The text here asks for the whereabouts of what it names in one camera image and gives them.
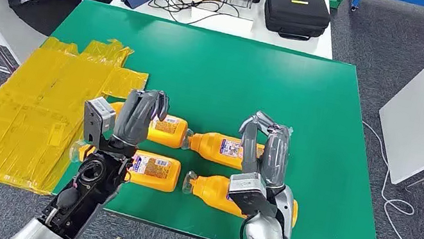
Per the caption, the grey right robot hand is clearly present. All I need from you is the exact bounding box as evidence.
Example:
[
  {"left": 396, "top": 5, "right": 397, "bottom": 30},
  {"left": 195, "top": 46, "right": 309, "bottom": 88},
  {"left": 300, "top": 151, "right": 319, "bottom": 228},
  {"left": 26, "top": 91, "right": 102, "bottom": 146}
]
[{"left": 230, "top": 108, "right": 298, "bottom": 192}]

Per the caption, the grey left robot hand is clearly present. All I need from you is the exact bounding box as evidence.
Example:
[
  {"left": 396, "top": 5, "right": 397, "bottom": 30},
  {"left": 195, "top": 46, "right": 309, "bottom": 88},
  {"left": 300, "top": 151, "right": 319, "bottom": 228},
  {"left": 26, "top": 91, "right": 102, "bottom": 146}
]
[{"left": 109, "top": 84, "right": 173, "bottom": 158}]

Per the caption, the orange detergent bottle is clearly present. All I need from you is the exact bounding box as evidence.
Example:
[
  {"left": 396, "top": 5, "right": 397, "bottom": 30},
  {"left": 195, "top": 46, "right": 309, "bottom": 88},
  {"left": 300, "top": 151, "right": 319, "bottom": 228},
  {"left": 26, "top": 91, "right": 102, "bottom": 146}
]
[
  {"left": 65, "top": 137, "right": 184, "bottom": 194},
  {"left": 179, "top": 169, "right": 303, "bottom": 229},
  {"left": 179, "top": 127, "right": 267, "bottom": 175},
  {"left": 104, "top": 99, "right": 193, "bottom": 151}
]

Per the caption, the yellow taped cardboard sheet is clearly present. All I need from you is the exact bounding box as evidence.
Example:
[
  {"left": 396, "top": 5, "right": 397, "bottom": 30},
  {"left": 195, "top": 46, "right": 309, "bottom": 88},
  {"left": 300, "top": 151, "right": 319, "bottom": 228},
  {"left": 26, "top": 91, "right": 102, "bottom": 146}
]
[{"left": 0, "top": 19, "right": 155, "bottom": 210}]

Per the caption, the white desk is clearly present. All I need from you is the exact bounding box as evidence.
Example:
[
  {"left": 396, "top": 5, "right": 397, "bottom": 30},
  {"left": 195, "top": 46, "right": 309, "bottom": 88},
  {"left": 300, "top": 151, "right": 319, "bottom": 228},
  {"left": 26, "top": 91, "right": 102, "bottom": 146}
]
[{"left": 106, "top": 0, "right": 344, "bottom": 61}]

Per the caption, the flat white box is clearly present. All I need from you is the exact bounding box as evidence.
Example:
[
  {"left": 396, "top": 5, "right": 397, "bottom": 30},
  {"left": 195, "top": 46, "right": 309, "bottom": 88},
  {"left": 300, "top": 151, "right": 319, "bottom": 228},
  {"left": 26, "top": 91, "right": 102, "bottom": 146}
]
[{"left": 187, "top": 5, "right": 256, "bottom": 40}]

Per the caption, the black carrying case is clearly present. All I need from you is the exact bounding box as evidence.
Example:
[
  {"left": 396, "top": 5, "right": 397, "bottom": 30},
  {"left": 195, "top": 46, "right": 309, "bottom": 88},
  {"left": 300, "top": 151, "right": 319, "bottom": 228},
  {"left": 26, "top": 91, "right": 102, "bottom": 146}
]
[{"left": 259, "top": 0, "right": 335, "bottom": 45}]

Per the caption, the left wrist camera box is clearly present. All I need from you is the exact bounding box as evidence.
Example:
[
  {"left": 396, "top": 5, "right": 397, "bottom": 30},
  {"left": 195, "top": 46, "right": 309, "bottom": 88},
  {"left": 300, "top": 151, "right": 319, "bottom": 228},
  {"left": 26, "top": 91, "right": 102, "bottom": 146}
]
[{"left": 77, "top": 94, "right": 119, "bottom": 150}]

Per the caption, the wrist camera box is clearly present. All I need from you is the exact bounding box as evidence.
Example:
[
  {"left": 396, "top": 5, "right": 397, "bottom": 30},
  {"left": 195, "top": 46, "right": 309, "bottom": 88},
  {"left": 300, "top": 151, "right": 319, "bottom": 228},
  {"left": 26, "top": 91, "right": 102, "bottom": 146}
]
[
  {"left": 224, "top": 168, "right": 284, "bottom": 221},
  {"left": 77, "top": 94, "right": 119, "bottom": 150}
]

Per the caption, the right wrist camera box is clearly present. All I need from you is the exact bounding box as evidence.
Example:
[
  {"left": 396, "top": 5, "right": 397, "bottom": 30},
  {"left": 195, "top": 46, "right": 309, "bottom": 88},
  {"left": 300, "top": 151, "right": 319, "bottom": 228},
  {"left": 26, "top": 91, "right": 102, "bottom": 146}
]
[{"left": 224, "top": 168, "right": 284, "bottom": 221}]

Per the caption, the black cable bundle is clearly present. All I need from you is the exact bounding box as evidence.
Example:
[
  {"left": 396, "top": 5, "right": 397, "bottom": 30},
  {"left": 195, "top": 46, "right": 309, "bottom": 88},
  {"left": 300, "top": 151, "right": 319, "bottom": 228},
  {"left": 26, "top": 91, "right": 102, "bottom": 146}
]
[{"left": 146, "top": 0, "right": 244, "bottom": 33}]

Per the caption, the white floor cable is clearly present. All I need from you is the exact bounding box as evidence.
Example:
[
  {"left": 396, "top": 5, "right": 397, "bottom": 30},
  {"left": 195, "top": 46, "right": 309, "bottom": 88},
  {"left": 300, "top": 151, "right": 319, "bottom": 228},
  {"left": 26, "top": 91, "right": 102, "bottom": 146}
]
[{"left": 343, "top": 120, "right": 424, "bottom": 239}]

